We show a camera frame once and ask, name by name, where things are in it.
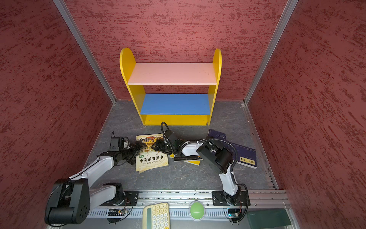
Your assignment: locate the black book orange title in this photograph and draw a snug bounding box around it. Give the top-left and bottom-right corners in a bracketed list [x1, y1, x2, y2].
[173, 155, 203, 162]

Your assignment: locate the green round button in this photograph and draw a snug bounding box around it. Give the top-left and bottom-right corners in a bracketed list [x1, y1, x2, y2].
[188, 200, 205, 221]

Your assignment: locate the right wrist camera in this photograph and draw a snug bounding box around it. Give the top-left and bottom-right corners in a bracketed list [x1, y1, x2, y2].
[163, 129, 176, 142]

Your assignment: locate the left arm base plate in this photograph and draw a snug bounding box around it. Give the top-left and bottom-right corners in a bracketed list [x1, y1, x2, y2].
[101, 190, 140, 208]

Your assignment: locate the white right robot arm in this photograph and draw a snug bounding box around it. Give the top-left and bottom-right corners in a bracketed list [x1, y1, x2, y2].
[152, 138, 241, 206]

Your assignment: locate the illustrated history book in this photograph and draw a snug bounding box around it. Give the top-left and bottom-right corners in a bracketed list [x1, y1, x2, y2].
[135, 134, 169, 173]

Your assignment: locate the aluminium corner post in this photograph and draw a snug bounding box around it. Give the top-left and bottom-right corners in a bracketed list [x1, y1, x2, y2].
[244, 0, 298, 106]
[53, 0, 117, 105]

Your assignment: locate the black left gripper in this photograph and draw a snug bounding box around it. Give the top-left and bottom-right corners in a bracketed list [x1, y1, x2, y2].
[120, 141, 147, 165]

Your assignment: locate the left circuit board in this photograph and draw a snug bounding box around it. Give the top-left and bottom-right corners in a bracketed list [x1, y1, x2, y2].
[107, 209, 126, 218]

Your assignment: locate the aluminium corner post left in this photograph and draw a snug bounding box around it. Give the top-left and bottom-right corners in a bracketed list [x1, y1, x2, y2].
[53, 0, 117, 105]

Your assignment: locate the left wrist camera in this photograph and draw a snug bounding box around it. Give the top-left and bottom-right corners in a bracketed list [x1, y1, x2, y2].
[109, 136, 130, 152]

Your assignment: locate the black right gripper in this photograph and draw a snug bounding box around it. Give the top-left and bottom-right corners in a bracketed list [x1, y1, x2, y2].
[152, 140, 176, 155]

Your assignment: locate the dark blue book middle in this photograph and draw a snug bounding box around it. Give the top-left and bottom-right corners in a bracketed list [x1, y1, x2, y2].
[207, 129, 226, 140]

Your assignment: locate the yellow wooden bookshelf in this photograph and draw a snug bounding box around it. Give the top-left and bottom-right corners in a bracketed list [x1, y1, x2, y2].
[119, 48, 223, 126]

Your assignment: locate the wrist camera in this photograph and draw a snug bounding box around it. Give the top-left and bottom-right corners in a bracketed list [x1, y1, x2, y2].
[163, 129, 176, 142]
[109, 136, 130, 152]

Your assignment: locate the yellow cartoon book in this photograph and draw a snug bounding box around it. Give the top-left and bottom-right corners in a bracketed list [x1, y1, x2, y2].
[169, 154, 200, 166]

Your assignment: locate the dark blue book top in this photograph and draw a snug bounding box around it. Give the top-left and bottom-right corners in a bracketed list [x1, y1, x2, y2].
[232, 143, 257, 169]

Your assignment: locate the aluminium corner post right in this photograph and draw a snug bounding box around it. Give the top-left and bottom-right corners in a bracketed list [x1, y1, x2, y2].
[244, 0, 298, 106]

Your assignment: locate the dark blue book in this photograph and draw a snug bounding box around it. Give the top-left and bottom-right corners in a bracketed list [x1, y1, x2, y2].
[207, 129, 226, 140]
[232, 143, 257, 169]

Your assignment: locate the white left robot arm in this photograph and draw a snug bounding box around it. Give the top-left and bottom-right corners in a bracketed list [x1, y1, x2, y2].
[44, 141, 147, 227]

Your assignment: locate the circuit board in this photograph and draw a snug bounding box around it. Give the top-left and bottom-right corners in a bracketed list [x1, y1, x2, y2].
[107, 209, 126, 218]
[227, 209, 241, 219]

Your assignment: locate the right circuit board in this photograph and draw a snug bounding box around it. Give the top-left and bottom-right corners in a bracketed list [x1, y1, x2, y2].
[227, 209, 241, 219]

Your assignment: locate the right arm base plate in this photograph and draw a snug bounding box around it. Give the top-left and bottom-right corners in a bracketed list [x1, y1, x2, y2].
[212, 189, 251, 207]

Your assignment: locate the yellow calculator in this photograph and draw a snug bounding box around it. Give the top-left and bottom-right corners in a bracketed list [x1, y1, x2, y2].
[143, 202, 171, 229]

